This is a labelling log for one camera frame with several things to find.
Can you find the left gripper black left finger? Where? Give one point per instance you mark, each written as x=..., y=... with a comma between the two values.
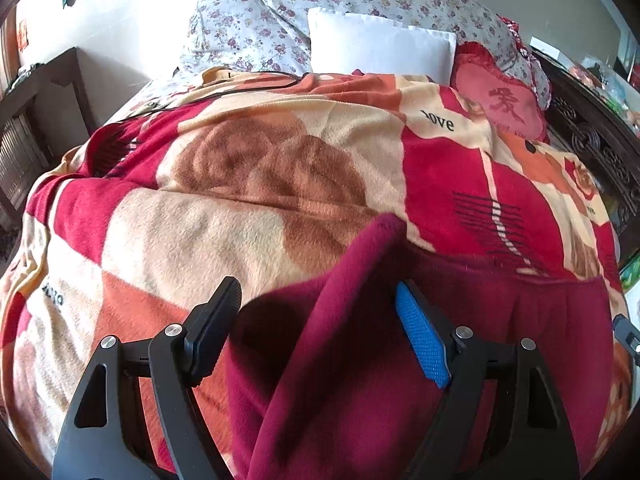
x=105, y=436

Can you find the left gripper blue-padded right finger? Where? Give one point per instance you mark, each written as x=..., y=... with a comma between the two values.
x=529, y=434

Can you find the maroon fleece garment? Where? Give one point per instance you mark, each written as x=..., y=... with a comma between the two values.
x=323, y=382

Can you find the dark carved wooden headboard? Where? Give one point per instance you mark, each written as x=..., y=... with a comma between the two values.
x=585, y=125

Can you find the red embroidered cushion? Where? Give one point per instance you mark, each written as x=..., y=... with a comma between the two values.
x=508, y=103

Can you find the red orange patterned blanket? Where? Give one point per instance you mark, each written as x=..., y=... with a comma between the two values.
x=269, y=178

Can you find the dark wooden side table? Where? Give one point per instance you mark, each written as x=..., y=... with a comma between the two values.
x=25, y=150

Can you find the white pillow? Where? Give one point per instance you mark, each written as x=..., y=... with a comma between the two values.
x=342, y=43

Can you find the floral quilt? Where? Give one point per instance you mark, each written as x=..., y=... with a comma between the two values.
x=255, y=35

